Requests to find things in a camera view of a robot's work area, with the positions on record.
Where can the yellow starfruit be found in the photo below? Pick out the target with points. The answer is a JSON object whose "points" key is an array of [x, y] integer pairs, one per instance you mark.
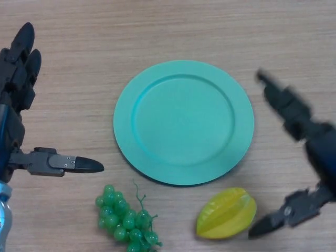
{"points": [[227, 214]]}

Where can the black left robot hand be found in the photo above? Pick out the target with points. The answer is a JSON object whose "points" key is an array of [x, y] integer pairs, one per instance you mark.
{"points": [[10, 126]]}

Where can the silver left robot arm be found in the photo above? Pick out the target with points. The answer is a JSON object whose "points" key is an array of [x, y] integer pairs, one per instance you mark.
{"points": [[4, 215]]}

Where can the green grape bunch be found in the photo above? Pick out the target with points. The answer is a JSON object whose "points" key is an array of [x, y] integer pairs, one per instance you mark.
{"points": [[118, 218]]}

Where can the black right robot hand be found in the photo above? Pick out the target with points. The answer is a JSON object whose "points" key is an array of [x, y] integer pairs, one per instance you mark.
{"points": [[323, 152]]}

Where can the teal round plate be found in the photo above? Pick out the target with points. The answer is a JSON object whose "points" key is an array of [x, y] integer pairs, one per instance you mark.
{"points": [[183, 123]]}

